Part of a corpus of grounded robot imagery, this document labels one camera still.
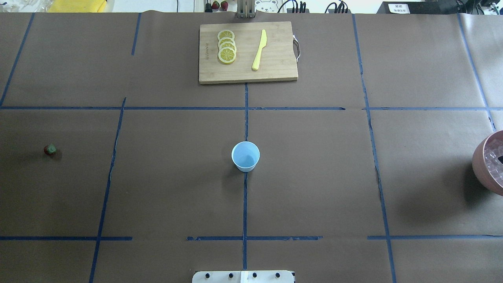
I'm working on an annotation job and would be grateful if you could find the bamboo cutting board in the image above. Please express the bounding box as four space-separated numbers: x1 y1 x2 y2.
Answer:
199 21 298 85

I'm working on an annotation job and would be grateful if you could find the light blue plastic cup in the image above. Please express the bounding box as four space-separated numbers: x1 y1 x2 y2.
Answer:
231 141 260 173

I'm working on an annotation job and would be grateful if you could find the yellow plastic knife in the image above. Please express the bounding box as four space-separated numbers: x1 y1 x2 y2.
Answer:
251 29 268 71

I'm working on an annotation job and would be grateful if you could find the spare strawberry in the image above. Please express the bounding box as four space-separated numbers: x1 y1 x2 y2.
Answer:
211 0 220 10
220 1 229 11

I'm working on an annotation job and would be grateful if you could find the pink ice bowl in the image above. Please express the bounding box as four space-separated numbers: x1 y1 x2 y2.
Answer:
472 131 503 196

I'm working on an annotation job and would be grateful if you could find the lemon slice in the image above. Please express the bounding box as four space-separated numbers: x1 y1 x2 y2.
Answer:
219 41 237 52
218 48 237 64
218 37 236 49
217 30 235 41

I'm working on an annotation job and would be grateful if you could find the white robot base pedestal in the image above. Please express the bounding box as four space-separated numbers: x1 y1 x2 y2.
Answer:
192 270 296 283

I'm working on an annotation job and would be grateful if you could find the red strawberry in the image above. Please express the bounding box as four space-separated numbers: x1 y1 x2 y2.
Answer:
44 144 57 156

